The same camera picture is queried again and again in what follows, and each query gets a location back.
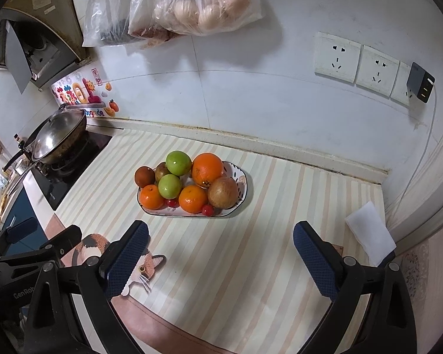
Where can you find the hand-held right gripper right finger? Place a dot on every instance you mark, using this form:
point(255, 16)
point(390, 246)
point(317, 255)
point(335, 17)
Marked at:
point(313, 258)

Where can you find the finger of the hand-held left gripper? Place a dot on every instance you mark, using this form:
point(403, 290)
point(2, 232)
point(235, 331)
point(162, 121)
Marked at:
point(22, 228)
point(64, 238)

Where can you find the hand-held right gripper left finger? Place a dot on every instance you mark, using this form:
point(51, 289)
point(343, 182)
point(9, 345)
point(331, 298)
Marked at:
point(127, 258)

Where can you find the small orange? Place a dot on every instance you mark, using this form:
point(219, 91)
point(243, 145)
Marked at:
point(193, 199)
point(152, 196)

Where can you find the green round fruit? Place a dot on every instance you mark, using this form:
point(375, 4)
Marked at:
point(169, 186)
point(178, 162)

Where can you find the dark brown round fruit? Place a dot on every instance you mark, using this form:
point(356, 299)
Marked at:
point(144, 176)
point(161, 171)

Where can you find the floral ceramic plate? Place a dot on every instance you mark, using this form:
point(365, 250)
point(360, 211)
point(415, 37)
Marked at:
point(242, 184)

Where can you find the blue cabinet door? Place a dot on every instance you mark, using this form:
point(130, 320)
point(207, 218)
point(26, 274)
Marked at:
point(22, 206)

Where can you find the black glass cooktop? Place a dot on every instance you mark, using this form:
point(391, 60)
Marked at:
point(59, 188)

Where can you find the white folded cloth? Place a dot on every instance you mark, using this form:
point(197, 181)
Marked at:
point(369, 228)

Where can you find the striped table mat cat print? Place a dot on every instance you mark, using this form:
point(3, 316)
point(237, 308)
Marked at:
point(243, 265)

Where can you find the red cherry tomato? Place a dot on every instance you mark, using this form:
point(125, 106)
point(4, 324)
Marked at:
point(171, 202)
point(206, 210)

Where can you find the black wok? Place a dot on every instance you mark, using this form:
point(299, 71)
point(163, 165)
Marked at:
point(68, 153)

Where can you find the steel wok lid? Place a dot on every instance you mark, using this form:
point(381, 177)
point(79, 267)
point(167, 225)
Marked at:
point(59, 132)

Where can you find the brownish red apple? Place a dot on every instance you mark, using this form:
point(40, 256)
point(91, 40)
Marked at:
point(222, 192)

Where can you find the large orange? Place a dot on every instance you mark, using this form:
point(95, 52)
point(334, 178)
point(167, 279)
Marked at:
point(206, 169)

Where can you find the dark grey charger plug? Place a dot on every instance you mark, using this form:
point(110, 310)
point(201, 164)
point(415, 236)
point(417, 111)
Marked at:
point(419, 79)

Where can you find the steel range hood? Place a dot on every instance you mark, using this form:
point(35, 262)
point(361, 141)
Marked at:
point(48, 7)

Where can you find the clear plastic bag dark contents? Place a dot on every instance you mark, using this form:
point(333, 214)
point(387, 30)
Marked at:
point(99, 14)

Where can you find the clear plastic bag red contents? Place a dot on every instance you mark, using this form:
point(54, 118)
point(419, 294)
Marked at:
point(144, 18)

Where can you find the clear plastic bag of eggs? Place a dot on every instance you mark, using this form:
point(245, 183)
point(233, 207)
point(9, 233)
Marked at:
point(214, 7)

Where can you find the colourful wall sticker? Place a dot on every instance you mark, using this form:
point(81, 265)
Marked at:
point(74, 94)

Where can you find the white wall socket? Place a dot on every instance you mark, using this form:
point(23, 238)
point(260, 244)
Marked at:
point(377, 70)
point(399, 84)
point(337, 58)

